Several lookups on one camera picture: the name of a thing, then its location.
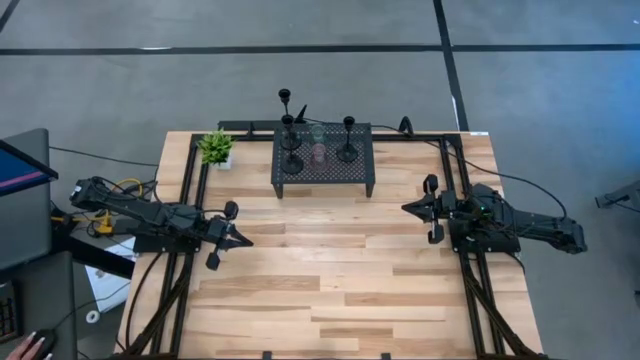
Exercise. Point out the person's hand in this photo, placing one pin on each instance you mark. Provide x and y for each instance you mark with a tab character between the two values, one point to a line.
27	350

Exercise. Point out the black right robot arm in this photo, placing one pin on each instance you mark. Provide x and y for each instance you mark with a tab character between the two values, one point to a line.
540	227

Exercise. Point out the grey stand base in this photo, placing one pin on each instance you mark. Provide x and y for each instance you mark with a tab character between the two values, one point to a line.
617	200

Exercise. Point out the black computer mouse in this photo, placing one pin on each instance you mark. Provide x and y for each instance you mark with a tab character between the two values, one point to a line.
49	340

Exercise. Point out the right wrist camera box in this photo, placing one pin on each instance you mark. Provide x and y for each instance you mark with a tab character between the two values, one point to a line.
448	202

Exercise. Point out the pink ribbed glass candle holder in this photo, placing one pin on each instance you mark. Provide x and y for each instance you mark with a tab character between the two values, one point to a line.
318	157

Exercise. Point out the monitor with blue screen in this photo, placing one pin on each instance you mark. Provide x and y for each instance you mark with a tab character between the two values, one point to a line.
20	172

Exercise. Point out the white tape roll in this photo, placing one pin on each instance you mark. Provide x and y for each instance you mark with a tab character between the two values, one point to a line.
89	316

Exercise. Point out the black fin-shaped bracket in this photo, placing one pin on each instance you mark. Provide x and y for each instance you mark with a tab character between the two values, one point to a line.
301	115

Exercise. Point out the grey desk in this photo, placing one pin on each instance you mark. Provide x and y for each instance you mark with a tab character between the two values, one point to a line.
25	225

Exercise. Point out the white paper sheet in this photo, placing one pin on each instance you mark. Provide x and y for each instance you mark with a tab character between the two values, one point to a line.
107	290

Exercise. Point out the green plant in white pot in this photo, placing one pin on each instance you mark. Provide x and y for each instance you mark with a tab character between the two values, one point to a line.
216	147

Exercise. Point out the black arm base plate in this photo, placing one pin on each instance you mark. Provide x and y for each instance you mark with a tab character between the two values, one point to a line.
500	245
150	245

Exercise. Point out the black mesh metal riser table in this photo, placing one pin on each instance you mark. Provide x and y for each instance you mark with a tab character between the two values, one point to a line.
350	175

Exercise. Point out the wooden table right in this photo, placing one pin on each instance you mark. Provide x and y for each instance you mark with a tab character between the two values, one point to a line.
240	126

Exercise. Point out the black desk leg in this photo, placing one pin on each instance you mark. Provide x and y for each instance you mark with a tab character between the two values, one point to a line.
95	257

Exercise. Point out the clear ribbed glass candle holder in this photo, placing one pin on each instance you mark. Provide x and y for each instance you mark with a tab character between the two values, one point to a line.
317	134

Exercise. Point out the black arched bracket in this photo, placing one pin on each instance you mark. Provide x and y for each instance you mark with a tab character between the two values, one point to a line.
406	126

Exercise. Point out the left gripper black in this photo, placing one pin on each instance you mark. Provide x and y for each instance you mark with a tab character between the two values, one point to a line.
231	210

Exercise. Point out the black metal candlestick holder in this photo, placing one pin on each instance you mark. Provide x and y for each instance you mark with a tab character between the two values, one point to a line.
292	165
347	153
291	141

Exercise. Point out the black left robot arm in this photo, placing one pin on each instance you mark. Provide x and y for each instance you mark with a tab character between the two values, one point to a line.
150	215

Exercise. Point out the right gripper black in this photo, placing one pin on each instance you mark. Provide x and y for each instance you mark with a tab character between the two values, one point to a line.
431	184

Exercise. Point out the black keyboard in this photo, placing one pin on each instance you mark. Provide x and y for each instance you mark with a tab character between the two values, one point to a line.
7	315

